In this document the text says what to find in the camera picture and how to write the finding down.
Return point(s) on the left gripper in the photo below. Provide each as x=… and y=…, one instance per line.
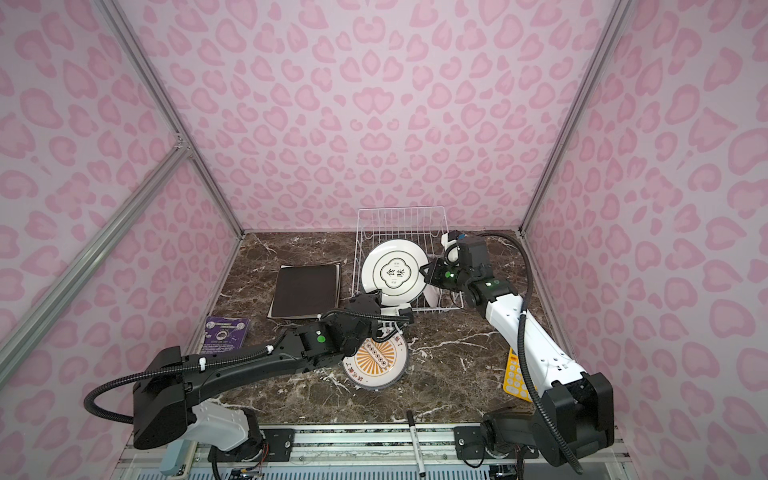
x=381, y=332

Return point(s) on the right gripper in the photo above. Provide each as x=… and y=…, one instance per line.
x=435, y=278

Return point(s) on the dark brown square plate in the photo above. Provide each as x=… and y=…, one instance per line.
x=306, y=291

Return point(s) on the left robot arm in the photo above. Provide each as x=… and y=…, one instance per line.
x=163, y=403

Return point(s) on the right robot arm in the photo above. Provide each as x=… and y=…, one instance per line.
x=573, y=413

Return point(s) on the black marker pen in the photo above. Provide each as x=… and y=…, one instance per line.
x=422, y=474

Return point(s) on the yellow calculator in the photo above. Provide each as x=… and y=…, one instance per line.
x=514, y=383

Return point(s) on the purple book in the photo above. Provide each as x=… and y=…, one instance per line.
x=223, y=335

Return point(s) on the white wire dish rack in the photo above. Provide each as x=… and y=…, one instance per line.
x=422, y=225

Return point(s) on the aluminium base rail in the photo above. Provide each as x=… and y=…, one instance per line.
x=357, y=451

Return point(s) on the grey box on rail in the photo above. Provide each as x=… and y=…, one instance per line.
x=177, y=459

